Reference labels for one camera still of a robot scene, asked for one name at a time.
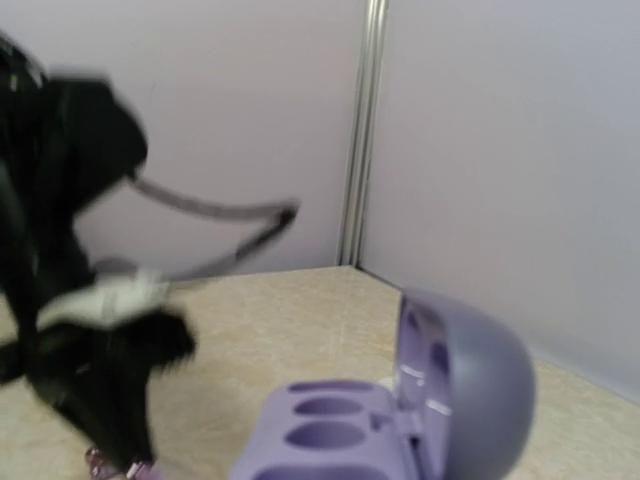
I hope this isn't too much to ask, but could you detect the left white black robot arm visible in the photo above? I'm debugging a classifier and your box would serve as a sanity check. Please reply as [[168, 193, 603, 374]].
[[1, 38, 195, 479]]

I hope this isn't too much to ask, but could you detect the purple earbud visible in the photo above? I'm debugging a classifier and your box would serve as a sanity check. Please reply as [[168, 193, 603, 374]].
[[84, 447, 164, 480]]

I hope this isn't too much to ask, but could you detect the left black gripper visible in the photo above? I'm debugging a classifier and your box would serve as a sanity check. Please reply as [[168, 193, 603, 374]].
[[1, 299, 195, 470]]

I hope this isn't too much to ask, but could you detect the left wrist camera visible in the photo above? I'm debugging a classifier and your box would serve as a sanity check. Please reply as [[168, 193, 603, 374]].
[[37, 270, 169, 329]]

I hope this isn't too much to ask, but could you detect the left aluminium frame post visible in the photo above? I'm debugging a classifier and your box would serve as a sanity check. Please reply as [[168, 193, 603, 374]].
[[336, 0, 389, 268]]

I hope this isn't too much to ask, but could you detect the blue-grey earbud charging case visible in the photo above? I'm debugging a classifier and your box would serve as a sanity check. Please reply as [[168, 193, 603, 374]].
[[229, 289, 536, 479]]

